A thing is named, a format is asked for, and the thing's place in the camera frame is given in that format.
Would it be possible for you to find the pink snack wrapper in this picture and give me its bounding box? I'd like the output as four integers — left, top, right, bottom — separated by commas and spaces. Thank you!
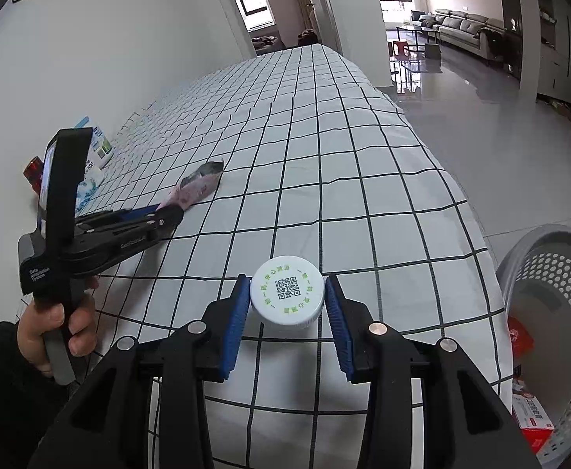
157, 160, 224, 211

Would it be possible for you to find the red toothpaste box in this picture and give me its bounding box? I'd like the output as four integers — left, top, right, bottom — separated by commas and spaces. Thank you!
511, 379, 557, 455

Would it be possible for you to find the white bottle cap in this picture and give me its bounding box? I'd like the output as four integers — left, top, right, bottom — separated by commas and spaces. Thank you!
249, 255, 324, 328

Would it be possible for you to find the red plastic bag trash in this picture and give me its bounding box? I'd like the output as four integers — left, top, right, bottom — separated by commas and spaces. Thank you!
508, 317, 534, 365

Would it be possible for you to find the person's left forearm black sleeve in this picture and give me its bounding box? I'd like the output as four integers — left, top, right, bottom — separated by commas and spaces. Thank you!
0, 321, 70, 468

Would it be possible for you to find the person's left hand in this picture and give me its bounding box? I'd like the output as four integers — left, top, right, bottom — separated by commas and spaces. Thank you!
16, 275, 100, 378

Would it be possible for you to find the white blue tissue pack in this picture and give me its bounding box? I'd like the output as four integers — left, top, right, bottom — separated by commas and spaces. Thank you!
75, 162, 104, 213

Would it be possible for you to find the white jar blue lid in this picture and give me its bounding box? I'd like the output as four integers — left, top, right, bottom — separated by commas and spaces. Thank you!
75, 116, 114, 170

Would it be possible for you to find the red faceted jar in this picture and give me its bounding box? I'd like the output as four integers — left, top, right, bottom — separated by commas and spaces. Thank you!
23, 157, 44, 194

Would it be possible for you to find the grey perforated laundry basket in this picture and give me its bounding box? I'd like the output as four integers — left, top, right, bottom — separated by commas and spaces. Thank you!
496, 224, 571, 468

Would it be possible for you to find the checkered white tablecloth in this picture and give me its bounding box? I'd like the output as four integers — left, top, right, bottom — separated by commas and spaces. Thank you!
81, 46, 512, 468

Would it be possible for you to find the red plastic stool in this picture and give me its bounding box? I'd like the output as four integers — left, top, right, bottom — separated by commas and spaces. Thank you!
391, 40, 410, 61

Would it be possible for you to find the black coffee table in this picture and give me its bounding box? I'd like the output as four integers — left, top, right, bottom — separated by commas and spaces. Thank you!
396, 24, 440, 53

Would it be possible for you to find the grey sectional sofa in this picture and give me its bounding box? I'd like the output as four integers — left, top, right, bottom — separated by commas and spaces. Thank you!
410, 9, 505, 63

